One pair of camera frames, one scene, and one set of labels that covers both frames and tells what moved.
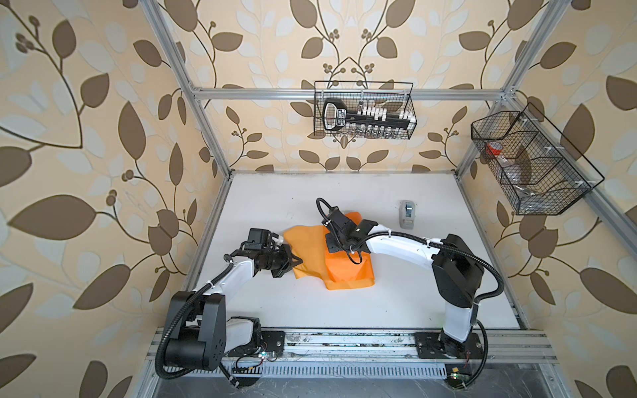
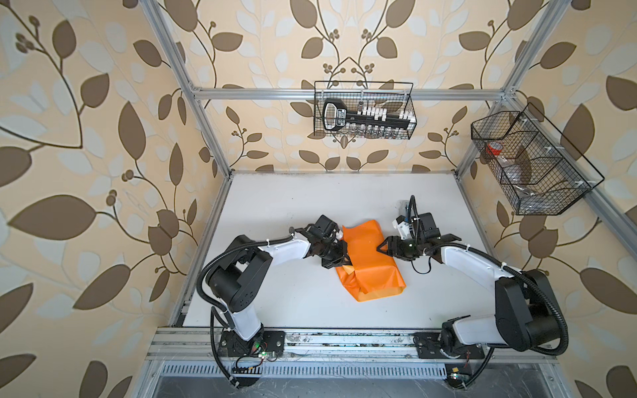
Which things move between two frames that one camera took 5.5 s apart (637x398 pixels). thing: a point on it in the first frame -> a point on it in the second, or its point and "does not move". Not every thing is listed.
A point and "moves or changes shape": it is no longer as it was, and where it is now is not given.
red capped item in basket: (494, 148) does not move
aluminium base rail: (503, 353) does not move
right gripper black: (329, 244) -> (393, 247)
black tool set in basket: (366, 120) does not move
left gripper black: (288, 264) -> (342, 257)
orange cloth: (337, 269) moves or changes shape
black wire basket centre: (384, 109) does not move
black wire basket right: (539, 172) does not move
